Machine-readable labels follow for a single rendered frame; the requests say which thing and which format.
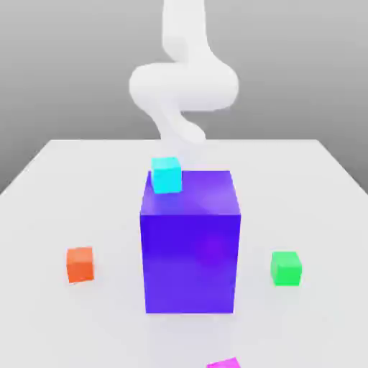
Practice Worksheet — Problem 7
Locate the small cyan cube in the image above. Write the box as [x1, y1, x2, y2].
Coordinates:
[150, 156, 183, 195]

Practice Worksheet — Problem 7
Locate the small orange cube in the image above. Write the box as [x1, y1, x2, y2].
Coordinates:
[66, 246, 95, 285]

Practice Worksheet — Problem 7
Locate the small green cube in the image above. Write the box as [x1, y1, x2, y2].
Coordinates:
[270, 250, 303, 288]

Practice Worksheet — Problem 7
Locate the small magenta cube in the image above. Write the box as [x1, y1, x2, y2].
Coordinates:
[206, 356, 242, 368]

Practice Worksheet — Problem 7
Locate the large purple box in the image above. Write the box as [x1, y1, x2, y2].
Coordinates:
[139, 170, 242, 315]

